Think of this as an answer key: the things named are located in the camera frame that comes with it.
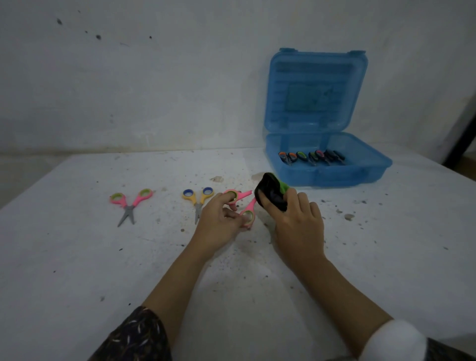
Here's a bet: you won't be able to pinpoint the yellow scissors with blue grips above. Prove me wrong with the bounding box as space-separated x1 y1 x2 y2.
182 187 215 225

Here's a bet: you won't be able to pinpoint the pink scissors with green grips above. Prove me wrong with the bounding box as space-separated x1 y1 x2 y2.
109 188 154 228
224 188 258 230

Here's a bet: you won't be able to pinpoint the person's right forearm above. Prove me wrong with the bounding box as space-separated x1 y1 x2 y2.
292 257 394 358

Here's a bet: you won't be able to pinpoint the person's left hand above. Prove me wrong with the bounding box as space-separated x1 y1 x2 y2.
191 191 250 258

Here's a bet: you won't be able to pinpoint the black and green cloth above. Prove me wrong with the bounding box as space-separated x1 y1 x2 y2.
254 172 290 212

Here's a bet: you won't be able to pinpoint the black post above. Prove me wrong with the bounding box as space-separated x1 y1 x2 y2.
442 111 476 170

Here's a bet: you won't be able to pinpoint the person's right hand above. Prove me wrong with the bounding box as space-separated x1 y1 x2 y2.
258 187 328 274

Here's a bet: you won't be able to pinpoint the dark patterned sleeve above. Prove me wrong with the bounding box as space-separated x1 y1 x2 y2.
88 306 173 361

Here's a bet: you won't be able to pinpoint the blue plastic storage case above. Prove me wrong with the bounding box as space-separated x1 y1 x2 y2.
263 47 393 187

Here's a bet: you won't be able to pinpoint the person's left forearm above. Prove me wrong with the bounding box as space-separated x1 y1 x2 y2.
142 240 210 348

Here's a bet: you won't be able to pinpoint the white cuff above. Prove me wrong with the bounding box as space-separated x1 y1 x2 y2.
358 319 428 361

